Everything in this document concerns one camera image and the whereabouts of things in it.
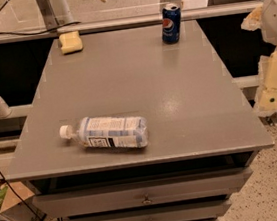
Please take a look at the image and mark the middle grey drawer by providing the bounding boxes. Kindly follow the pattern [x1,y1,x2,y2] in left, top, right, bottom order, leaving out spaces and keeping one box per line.
[65,200,231,221]

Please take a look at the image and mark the black cable on ledge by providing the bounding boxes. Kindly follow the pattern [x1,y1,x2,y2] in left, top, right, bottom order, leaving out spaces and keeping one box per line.
[0,19,82,40]

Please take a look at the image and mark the yellow sponge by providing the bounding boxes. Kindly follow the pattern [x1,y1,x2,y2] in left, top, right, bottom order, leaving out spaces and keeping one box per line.
[59,31,83,54]

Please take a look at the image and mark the top grey drawer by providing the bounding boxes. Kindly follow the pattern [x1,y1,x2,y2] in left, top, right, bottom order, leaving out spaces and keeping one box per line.
[33,167,253,218]

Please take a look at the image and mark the grey metal post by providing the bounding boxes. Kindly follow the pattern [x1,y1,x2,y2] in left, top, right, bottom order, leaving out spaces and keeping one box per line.
[35,0,74,29]

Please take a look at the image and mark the blue pepsi can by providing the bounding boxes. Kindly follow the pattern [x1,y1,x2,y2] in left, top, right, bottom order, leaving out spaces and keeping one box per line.
[162,3,181,44]

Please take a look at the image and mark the grey drawer cabinet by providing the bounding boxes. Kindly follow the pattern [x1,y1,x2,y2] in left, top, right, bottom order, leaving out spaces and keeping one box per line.
[7,20,273,221]

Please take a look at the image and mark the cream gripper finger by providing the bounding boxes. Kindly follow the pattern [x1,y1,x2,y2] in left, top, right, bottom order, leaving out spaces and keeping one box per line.
[253,47,277,117]
[241,7,262,31]

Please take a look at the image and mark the cardboard box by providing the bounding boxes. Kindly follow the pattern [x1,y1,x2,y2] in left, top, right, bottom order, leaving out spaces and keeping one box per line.
[0,182,44,221]

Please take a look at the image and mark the black floor cable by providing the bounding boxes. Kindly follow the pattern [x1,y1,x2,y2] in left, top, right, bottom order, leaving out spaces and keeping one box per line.
[0,141,62,221]

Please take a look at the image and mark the clear plastic water bottle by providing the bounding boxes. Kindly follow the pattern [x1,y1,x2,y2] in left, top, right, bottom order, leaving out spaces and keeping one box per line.
[59,116,149,148]

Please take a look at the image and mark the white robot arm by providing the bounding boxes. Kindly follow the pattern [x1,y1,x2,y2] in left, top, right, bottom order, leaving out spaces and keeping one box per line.
[241,0,277,117]

